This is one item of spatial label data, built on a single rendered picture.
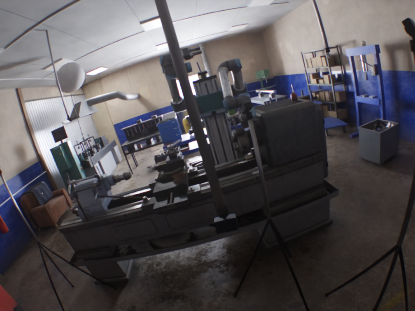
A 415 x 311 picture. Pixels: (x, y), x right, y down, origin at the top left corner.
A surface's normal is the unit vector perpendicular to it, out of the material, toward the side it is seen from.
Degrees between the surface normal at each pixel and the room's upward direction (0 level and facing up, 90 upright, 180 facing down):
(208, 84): 90
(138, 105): 90
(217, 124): 90
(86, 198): 66
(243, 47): 90
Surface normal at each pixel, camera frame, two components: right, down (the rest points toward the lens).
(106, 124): 0.10, 0.30
